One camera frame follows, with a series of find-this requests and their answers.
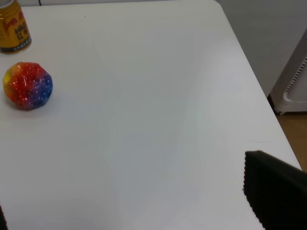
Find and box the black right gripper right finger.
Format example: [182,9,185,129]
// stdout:
[243,150,307,230]

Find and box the rainbow spiky ball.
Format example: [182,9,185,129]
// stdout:
[2,62,53,110]

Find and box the gold drink can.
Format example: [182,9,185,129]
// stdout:
[0,0,32,54]

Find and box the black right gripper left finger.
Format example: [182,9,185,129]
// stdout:
[0,206,8,230]

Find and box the white appliance on floor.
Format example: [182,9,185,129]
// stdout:
[270,32,307,115]

